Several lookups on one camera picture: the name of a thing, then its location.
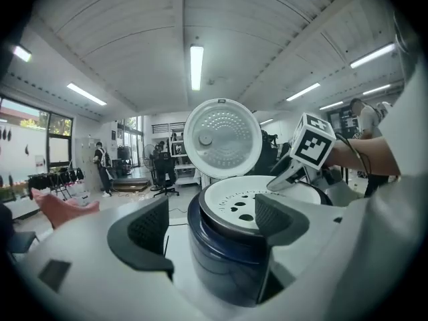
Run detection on grey lockers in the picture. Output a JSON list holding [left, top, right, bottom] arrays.
[[75, 137, 101, 193]]

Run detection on black office chair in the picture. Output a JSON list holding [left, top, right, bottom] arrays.
[[150, 158, 181, 199]]

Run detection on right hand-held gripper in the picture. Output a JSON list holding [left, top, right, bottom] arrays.
[[267, 112, 337, 193]]

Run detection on pink cloth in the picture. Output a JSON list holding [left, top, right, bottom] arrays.
[[29, 188, 101, 231]]

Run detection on person's grey printed shirt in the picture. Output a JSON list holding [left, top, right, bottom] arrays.
[[393, 8, 422, 80]]

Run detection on white shelving unit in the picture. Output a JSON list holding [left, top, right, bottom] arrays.
[[169, 138, 201, 187]]

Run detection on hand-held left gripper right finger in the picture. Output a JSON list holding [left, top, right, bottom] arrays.
[[255, 193, 310, 306]]

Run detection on dark blue rice cooker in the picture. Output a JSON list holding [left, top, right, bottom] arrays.
[[183, 98, 335, 309]]

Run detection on white dome backpack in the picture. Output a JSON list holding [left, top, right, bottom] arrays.
[[374, 100, 393, 118]]

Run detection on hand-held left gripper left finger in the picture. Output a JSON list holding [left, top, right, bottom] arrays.
[[106, 195, 175, 281]]

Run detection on clothes rack with dark garments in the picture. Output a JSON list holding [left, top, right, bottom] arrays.
[[27, 167, 85, 200]]

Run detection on black-framed window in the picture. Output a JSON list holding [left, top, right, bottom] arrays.
[[0, 95, 74, 167]]

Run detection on white perforated steamer tray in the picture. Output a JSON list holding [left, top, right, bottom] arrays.
[[199, 175, 322, 231]]

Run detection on person's right forearm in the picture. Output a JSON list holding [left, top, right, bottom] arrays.
[[326, 135, 402, 177]]

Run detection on dark blue chair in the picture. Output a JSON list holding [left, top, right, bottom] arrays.
[[6, 231, 38, 263]]

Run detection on black standing fan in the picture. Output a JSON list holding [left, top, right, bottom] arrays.
[[142, 143, 158, 192]]

